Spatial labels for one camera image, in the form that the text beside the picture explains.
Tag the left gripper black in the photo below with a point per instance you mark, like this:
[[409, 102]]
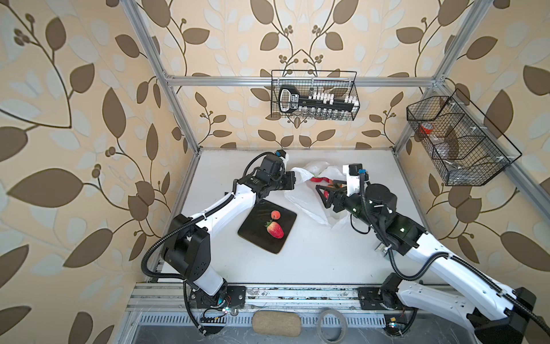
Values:
[[290, 180]]

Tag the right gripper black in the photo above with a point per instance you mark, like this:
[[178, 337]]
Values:
[[341, 195]]

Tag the white plastic bag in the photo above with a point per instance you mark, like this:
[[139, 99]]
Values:
[[305, 197]]

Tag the small red fake apple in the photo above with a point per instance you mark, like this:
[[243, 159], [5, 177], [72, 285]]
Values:
[[275, 214]]

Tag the large red fake strawberry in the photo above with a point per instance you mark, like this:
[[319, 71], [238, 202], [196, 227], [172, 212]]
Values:
[[274, 229]]

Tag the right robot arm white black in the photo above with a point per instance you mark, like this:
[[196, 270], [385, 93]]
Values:
[[426, 274]]

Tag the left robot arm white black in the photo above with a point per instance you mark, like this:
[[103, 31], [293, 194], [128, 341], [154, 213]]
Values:
[[185, 252]]

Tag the fake strawberry in bag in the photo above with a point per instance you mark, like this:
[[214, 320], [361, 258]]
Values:
[[319, 180]]

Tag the black square tray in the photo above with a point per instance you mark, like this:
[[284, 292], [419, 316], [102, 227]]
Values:
[[253, 229]]

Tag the black socket tool set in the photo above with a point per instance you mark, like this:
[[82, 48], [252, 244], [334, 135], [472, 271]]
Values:
[[289, 100]]

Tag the red cup in basket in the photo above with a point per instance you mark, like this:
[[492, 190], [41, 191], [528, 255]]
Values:
[[426, 129]]

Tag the grey tape roll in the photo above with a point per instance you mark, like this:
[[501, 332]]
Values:
[[331, 319]]

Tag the beige sponge block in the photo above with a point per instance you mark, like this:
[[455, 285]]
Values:
[[287, 324]]

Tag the back wire basket black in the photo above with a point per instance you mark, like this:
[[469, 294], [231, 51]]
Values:
[[338, 82]]

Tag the wire basket black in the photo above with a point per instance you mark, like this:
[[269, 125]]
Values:
[[467, 147], [338, 82]]

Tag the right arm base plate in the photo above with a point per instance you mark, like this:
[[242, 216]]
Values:
[[376, 299]]

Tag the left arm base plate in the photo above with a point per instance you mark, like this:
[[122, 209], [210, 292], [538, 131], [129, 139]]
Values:
[[229, 296]]

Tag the right wire basket black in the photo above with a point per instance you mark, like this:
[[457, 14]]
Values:
[[467, 147]]

